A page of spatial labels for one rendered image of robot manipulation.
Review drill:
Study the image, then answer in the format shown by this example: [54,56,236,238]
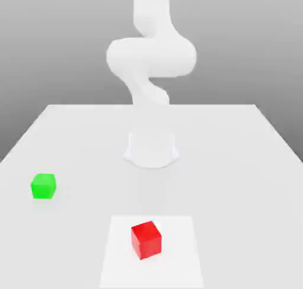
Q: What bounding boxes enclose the small green cube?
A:
[30,173,57,200]

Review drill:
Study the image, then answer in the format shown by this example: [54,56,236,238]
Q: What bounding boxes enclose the small red cube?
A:
[130,220,163,261]

